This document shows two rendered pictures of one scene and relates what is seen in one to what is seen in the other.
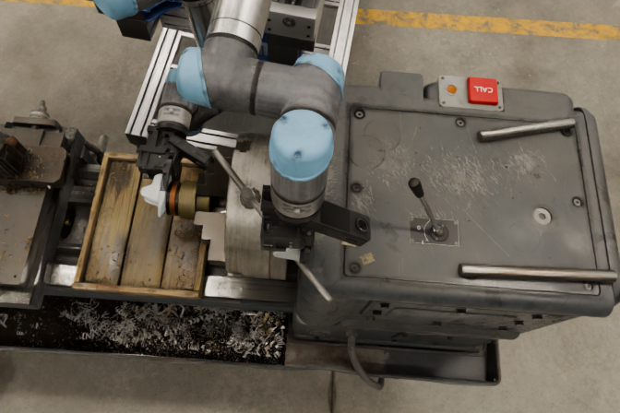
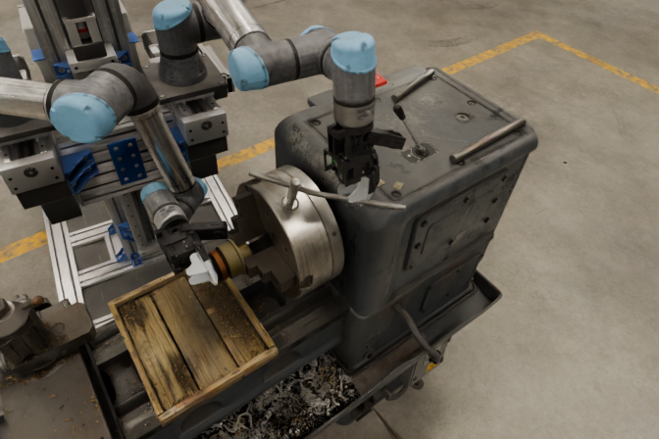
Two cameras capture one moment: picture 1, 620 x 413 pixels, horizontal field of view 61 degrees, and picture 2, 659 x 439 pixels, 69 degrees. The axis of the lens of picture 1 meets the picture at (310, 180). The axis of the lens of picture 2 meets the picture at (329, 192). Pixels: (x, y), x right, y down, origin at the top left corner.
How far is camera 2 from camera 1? 58 cm
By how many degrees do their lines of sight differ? 29
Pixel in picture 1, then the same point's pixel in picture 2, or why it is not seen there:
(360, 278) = (405, 197)
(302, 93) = (326, 38)
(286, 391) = not seen: outside the picture
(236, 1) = (241, 16)
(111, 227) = (157, 355)
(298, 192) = (368, 87)
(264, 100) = (304, 54)
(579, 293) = (517, 138)
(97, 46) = not seen: outside the picture
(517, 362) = (487, 315)
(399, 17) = (236, 157)
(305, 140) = (360, 38)
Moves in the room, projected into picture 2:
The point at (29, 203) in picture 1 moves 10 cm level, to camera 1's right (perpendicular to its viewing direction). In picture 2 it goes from (70, 371) to (117, 349)
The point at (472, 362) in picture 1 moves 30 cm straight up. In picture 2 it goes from (476, 299) to (500, 247)
